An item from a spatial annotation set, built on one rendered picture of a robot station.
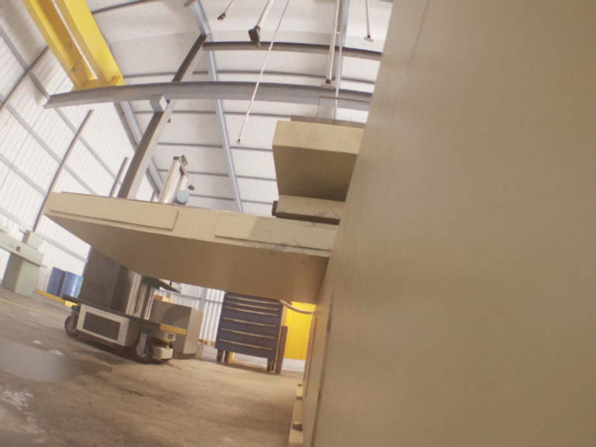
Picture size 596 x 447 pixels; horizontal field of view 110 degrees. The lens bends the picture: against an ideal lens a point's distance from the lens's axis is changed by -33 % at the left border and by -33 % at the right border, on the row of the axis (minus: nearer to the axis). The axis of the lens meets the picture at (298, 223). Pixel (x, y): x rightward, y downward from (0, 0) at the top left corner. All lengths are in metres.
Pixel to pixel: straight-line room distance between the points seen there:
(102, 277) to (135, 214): 1.55
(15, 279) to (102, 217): 5.54
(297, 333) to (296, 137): 4.26
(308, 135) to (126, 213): 0.67
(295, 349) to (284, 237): 4.09
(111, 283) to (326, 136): 2.07
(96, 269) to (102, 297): 0.25
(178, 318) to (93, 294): 1.05
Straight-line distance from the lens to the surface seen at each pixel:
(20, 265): 6.63
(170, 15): 10.97
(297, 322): 4.96
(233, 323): 3.93
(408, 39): 0.20
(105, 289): 2.58
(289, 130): 0.92
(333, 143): 0.89
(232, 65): 11.25
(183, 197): 2.41
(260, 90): 7.25
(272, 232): 0.94
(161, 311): 3.38
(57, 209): 1.38
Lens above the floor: 0.32
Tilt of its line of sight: 23 degrees up
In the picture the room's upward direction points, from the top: 8 degrees clockwise
